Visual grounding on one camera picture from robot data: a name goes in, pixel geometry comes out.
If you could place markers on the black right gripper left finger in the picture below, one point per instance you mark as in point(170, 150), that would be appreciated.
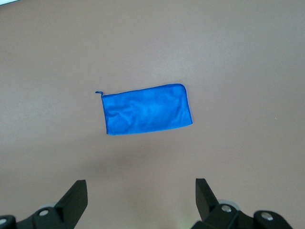
point(69, 207)

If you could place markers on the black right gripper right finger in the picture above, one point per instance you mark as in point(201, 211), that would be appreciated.
point(209, 210)

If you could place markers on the blue microfibre towel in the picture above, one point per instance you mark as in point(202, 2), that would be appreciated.
point(147, 109)

